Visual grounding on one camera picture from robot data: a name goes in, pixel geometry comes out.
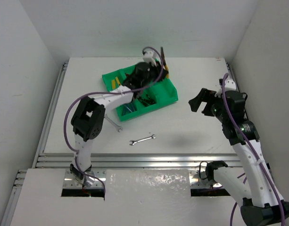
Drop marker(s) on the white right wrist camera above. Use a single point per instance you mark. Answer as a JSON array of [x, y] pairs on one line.
[[228, 84]]

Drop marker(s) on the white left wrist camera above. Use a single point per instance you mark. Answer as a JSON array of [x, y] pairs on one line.
[[149, 56]]

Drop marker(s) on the blue screwdriver red collar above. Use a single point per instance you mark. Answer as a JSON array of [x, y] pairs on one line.
[[128, 108]]

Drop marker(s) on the white foreground cover panel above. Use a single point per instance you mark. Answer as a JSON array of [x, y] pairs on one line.
[[133, 198]]

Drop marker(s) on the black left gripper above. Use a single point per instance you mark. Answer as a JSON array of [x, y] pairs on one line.
[[158, 71]]

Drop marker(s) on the aluminium front rail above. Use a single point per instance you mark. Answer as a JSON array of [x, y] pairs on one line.
[[141, 161]]

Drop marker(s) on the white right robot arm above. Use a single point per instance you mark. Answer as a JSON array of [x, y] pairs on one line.
[[260, 203]]

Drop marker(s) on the green-black screwdriver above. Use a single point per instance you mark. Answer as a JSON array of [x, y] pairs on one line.
[[147, 101]]

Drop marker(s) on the yellow pliers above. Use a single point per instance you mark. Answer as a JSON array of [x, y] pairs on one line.
[[163, 58]]

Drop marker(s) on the green six-compartment tray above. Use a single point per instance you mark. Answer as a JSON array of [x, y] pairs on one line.
[[164, 93]]

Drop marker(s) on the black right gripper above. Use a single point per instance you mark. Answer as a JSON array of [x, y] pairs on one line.
[[205, 95]]

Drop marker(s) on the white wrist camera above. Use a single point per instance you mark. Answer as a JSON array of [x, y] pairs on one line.
[[228, 84], [149, 56]]

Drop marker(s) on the silver wrench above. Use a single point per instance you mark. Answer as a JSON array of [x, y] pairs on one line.
[[117, 127], [133, 142]]

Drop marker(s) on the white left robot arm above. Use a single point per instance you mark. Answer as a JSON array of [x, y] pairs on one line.
[[89, 115]]

